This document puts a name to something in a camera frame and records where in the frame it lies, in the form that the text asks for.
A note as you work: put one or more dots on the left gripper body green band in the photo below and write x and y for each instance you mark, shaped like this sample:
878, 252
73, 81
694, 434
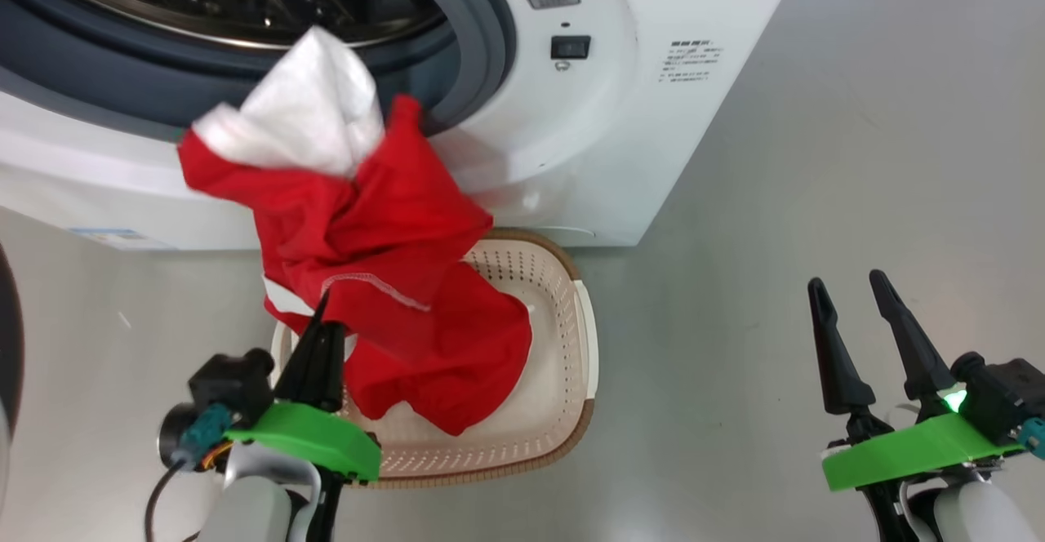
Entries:
318, 440

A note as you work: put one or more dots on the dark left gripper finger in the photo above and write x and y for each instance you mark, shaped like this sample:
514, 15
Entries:
302, 370
333, 370

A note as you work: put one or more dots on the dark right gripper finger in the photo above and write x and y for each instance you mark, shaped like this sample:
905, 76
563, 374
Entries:
841, 370
918, 354

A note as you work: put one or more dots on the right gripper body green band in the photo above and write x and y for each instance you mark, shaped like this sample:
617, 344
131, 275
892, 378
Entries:
898, 452

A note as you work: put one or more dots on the red and white garment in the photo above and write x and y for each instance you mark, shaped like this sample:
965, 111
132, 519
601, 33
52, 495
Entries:
392, 224

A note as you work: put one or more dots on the black glass washer door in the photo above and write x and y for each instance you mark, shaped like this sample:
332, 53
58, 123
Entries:
8, 338

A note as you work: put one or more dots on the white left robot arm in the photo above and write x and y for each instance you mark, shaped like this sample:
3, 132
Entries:
253, 509

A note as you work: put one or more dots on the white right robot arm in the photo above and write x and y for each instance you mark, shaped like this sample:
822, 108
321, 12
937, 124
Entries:
980, 517

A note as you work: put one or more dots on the cream basket with brown rim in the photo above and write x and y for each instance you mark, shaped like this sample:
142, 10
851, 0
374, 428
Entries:
555, 379

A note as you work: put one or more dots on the white washing machine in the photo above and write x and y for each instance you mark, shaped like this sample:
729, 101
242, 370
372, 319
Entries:
694, 158

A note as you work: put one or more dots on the blue energy label sticker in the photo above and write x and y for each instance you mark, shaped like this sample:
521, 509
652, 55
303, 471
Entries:
114, 237

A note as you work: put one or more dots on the round white filter cover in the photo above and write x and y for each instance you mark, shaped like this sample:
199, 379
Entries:
571, 233

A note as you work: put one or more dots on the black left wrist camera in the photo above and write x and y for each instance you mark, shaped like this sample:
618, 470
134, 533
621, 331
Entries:
233, 383

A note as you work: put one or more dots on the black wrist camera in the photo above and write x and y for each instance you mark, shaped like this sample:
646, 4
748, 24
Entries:
1004, 395
233, 383

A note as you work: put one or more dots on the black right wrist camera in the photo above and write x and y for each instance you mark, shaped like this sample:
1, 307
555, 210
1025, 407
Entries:
1004, 395

